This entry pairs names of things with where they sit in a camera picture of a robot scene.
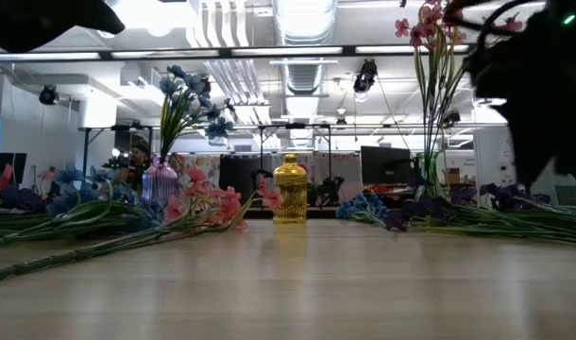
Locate floral patterned cloth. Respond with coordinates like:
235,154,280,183
177,154,222,190

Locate person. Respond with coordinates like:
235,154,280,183
117,140,152,195

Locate yellow glass vase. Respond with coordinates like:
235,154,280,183
272,153,309,225

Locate black computer monitor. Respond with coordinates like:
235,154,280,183
0,152,28,186
361,145,415,186

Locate black hanging ceiling camera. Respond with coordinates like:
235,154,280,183
352,59,379,94

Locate purple artificial flower bunch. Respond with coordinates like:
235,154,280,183
0,184,46,213
450,181,576,237
384,195,576,247

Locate pink ribbed glass vase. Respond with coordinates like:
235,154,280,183
141,155,179,205

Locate green glass vase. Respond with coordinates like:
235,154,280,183
417,150,448,199

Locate white ceiling pipes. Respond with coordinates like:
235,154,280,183
186,0,273,127

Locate blue artificial flower bunch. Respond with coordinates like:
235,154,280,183
0,165,165,251
158,64,236,164
335,192,388,227

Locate black aluminium table frame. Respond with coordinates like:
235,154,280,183
243,206,339,220

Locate black screen panel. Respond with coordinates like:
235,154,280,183
219,154,276,195

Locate white pillar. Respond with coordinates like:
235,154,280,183
473,126,518,190

